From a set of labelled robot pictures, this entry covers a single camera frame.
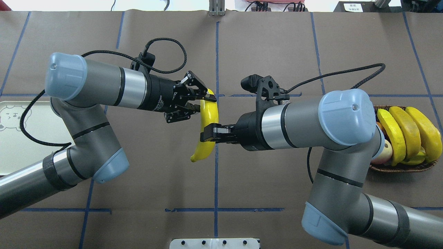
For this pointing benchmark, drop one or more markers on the brown wicker basket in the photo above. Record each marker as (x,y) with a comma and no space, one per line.
(387,167)

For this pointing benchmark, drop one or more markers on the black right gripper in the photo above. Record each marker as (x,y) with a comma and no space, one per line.
(248,133)

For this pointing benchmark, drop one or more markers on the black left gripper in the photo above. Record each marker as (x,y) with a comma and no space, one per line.
(160,92)

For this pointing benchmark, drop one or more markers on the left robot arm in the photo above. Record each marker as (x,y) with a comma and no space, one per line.
(78,87)

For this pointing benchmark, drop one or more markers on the cream bear print tray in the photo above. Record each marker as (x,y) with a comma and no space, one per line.
(16,150)

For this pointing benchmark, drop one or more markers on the aluminium frame post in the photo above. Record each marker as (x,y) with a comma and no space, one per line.
(217,8)

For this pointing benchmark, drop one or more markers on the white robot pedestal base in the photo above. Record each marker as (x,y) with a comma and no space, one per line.
(215,243)

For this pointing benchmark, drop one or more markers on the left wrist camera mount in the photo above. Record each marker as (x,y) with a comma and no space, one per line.
(146,58)

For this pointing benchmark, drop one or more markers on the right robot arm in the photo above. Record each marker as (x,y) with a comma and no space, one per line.
(344,124)

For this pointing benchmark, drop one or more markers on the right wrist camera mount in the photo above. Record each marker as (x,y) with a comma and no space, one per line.
(264,87)

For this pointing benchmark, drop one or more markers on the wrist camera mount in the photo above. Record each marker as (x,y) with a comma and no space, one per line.
(264,87)
(146,58)

